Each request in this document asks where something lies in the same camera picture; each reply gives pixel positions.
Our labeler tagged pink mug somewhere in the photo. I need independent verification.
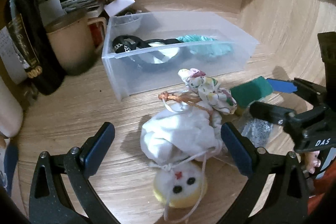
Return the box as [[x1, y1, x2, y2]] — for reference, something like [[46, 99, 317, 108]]
[[0, 79, 23, 138]]

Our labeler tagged clear plastic storage box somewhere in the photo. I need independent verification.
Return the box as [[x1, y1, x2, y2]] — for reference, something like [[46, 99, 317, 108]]
[[101, 11, 259, 101]]

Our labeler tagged small cardboard box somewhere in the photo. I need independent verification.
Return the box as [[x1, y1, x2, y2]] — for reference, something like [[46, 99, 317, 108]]
[[104, 0, 135, 17]]

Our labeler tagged floral scrunchie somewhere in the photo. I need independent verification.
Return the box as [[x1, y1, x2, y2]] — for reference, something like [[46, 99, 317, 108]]
[[178, 68, 237, 115]]

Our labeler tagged clear bag grey fabric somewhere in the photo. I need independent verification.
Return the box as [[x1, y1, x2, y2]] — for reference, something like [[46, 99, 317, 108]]
[[238, 109, 273, 147]]

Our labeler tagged brown ceramic mug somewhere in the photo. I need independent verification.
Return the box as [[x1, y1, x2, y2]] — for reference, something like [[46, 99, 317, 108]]
[[45, 9, 106, 76]]

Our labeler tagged person's hand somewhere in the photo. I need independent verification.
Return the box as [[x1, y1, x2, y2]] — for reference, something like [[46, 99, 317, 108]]
[[303, 151, 321, 174]]

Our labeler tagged yellow white plush toy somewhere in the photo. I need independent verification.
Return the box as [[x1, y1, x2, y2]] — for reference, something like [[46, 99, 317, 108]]
[[153, 161, 208, 209]]

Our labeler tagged black headband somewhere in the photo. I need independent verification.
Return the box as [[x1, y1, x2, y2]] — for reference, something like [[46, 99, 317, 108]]
[[112, 35, 184, 72]]

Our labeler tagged white drawstring pouch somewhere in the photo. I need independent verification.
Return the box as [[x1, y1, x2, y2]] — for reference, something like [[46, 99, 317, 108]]
[[140, 101, 224, 165]]

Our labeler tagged green yellow sponge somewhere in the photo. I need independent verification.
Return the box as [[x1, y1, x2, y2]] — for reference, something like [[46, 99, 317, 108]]
[[230, 76, 273, 109]]

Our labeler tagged teal scrunchie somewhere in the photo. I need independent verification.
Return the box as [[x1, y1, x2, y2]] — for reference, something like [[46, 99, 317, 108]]
[[177, 35, 232, 58]]

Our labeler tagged dark wine bottle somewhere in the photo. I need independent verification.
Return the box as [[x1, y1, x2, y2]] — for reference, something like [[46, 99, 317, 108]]
[[4, 0, 65, 95]]

